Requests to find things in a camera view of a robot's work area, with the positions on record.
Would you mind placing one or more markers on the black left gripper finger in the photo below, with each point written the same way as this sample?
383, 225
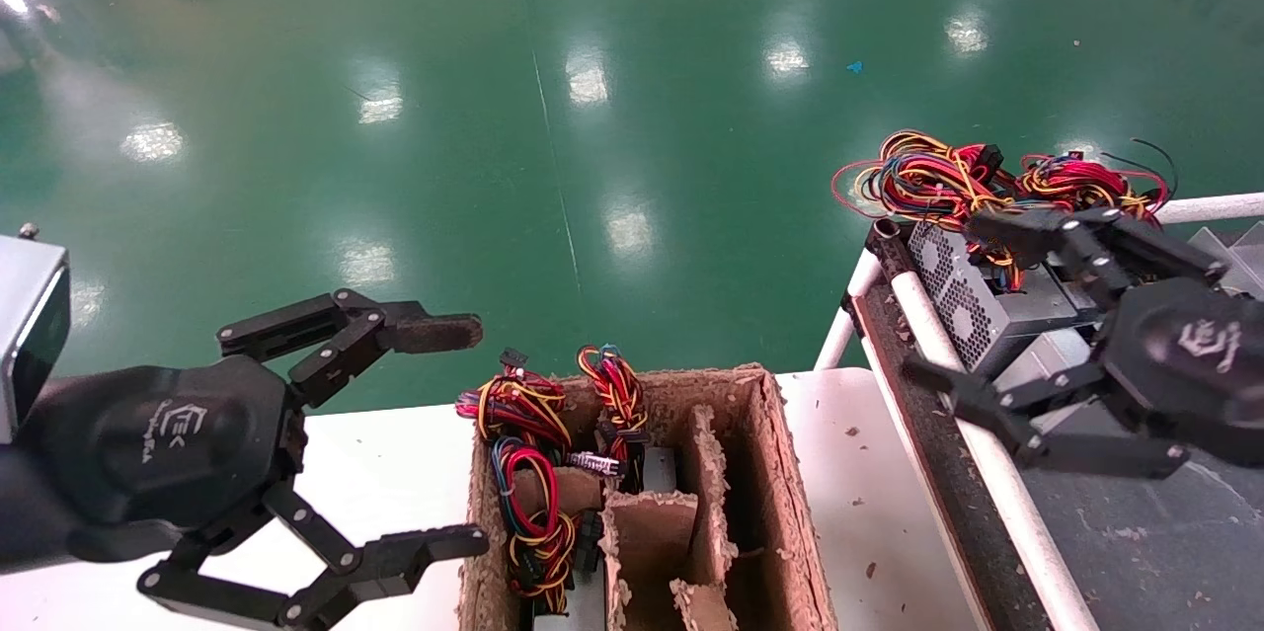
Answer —
395, 557
346, 325

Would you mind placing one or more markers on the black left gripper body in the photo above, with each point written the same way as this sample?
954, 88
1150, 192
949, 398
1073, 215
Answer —
148, 443

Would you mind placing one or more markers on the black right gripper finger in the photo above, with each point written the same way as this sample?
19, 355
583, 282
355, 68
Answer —
1047, 231
1086, 453

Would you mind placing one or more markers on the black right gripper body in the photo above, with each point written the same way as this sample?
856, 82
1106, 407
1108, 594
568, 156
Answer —
1195, 354

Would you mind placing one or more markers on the grey metal power supply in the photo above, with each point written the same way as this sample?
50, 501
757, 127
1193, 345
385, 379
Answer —
583, 611
1052, 354
659, 471

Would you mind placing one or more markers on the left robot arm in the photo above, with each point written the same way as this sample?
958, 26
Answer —
25, 512

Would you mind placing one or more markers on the perforated silver power supply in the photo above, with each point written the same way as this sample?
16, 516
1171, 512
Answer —
953, 295

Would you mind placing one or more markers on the clear plastic divider tray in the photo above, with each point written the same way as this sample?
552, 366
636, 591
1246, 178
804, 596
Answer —
1244, 251

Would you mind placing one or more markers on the cardboard divider insert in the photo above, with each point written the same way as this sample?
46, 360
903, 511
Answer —
647, 532

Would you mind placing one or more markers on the brown cardboard box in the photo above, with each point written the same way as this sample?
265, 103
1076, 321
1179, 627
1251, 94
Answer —
780, 512

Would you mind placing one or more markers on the white pipe rack frame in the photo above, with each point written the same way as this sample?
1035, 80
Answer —
1215, 207

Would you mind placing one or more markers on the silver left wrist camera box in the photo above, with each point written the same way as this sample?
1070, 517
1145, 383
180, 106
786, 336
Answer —
25, 315

